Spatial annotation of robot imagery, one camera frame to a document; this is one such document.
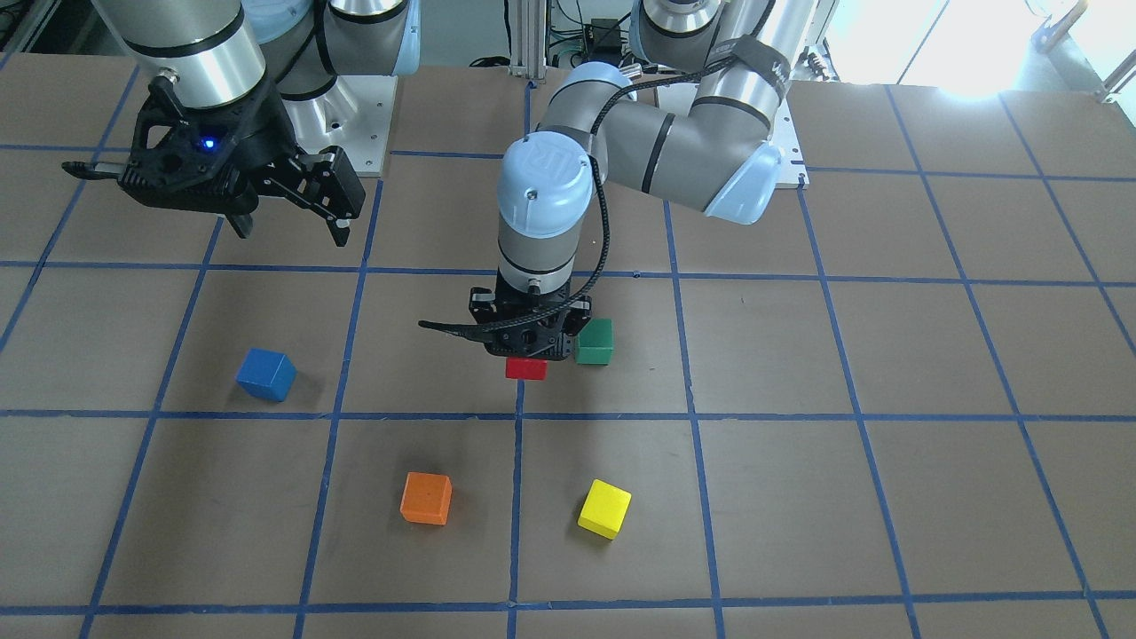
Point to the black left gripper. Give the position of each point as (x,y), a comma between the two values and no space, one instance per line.
(480,308)

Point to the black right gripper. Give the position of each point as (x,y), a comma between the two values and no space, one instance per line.
(258,145)

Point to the red wooden cube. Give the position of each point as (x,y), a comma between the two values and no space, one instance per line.
(521,369)

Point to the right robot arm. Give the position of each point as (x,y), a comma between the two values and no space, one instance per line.
(216,51)

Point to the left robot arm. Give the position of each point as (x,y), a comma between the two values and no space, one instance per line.
(554,229)

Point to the green wooden cube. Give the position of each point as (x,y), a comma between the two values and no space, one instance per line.
(595,343)

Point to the blue wooden cube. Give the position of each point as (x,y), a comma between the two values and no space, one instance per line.
(267,375)

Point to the orange wooden cube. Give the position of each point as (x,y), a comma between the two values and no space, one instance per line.
(426,498)

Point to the yellow wooden cube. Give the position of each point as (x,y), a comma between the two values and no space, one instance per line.
(604,509)

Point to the aluminium frame post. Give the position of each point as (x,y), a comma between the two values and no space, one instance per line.
(527,31)

